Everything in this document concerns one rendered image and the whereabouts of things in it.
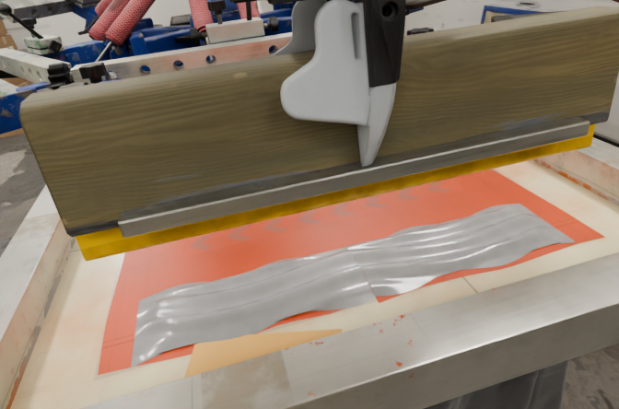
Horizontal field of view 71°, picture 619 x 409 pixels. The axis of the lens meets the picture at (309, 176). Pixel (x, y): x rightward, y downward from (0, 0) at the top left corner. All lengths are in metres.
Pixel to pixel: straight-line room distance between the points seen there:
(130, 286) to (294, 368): 0.20
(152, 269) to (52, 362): 0.11
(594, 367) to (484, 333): 1.40
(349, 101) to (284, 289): 0.18
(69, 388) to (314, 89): 0.25
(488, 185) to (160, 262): 0.34
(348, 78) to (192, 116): 0.08
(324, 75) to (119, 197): 0.13
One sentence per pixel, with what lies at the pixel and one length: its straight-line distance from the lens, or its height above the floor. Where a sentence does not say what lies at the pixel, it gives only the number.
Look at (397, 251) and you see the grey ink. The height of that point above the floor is 0.96.
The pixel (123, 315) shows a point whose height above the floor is 0.96.
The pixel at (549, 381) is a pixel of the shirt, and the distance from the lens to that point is 0.56.
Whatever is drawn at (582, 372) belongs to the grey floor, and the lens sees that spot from 1.65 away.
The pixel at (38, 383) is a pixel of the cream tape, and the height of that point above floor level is 0.96.
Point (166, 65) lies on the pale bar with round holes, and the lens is 0.98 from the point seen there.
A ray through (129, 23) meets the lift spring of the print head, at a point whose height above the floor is 1.08.
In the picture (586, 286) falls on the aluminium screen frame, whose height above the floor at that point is 0.99.
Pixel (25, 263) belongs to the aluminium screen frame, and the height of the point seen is 0.99.
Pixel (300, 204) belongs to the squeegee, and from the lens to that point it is 0.28.
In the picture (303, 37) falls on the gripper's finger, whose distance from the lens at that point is 0.28.
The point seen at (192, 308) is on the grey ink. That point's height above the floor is 0.96.
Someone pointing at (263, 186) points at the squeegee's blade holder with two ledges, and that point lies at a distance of 0.25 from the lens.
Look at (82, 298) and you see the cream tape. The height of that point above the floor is 0.96.
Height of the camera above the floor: 1.19
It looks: 27 degrees down
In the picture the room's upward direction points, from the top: 7 degrees counter-clockwise
